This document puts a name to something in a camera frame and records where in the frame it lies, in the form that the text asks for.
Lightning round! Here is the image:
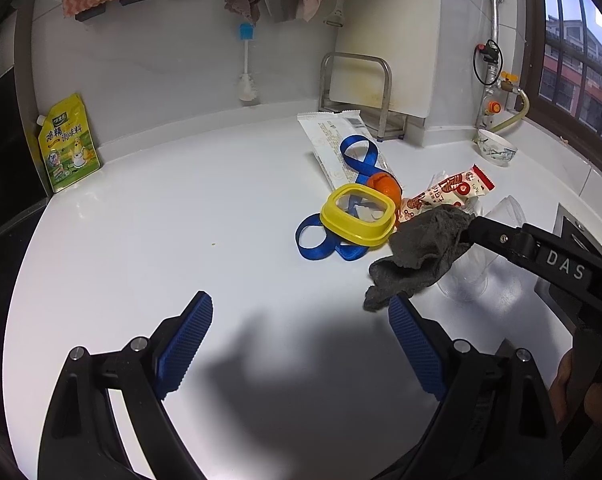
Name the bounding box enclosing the yellow green seasoning pouch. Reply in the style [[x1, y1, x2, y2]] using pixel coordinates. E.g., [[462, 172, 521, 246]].
[[35, 92, 103, 194]]

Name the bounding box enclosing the red and white snack wrapper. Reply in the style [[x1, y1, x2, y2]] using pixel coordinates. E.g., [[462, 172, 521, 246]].
[[395, 164, 496, 224]]

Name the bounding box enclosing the clear plastic cup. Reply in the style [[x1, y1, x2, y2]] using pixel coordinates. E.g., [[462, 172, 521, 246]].
[[433, 195, 526, 303]]

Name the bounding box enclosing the yellowish gas hose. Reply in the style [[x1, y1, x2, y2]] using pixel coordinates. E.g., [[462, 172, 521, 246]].
[[491, 87, 530, 135]]

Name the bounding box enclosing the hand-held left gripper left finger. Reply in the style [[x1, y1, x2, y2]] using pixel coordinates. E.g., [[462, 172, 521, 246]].
[[37, 290, 214, 480]]

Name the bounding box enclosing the metal cutting board rack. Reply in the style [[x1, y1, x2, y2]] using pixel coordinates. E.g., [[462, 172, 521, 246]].
[[318, 51, 408, 143]]

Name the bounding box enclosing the white bottle brush blue band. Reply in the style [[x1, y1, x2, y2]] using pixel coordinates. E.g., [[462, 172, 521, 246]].
[[236, 22, 261, 103]]

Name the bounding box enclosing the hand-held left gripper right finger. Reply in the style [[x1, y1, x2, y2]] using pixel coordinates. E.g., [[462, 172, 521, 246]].
[[381, 294, 564, 480]]

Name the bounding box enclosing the blue strap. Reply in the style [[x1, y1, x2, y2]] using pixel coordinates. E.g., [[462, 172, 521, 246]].
[[295, 135, 397, 262]]

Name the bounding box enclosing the dark grey rag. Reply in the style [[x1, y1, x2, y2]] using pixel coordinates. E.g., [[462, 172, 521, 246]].
[[363, 206, 476, 312]]

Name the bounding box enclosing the metal gas pipe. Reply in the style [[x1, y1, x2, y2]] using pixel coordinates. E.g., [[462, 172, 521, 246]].
[[473, 0, 506, 131]]

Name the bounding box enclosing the person's right hand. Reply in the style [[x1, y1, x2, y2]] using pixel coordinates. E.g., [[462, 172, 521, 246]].
[[548, 347, 602, 433]]

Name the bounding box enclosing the white cutting board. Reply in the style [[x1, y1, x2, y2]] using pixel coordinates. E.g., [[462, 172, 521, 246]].
[[326, 0, 444, 133]]

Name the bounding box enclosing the dark framed window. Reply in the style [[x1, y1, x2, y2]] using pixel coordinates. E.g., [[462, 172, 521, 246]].
[[521, 0, 602, 176]]

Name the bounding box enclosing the black kitchen sink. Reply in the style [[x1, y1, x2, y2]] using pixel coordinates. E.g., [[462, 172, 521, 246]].
[[533, 203, 602, 333]]

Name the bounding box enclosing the yellow plastic lid frame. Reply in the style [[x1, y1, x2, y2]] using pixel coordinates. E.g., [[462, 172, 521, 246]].
[[320, 184, 399, 248]]

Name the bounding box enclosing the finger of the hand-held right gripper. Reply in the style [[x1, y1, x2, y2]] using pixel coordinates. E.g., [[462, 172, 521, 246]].
[[472, 215, 528, 241], [462, 229, 538, 267]]

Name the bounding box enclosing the orange peel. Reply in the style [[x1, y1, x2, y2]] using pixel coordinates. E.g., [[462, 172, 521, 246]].
[[366, 172, 403, 200]]

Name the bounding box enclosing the white peeler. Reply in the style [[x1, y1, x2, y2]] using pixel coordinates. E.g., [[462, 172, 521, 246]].
[[323, 0, 345, 27]]

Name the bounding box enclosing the black cable loop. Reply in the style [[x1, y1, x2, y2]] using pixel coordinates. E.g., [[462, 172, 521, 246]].
[[472, 39, 504, 85]]

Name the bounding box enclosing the patterned ceramic bowl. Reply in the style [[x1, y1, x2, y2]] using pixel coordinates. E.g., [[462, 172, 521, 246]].
[[476, 128, 518, 167]]

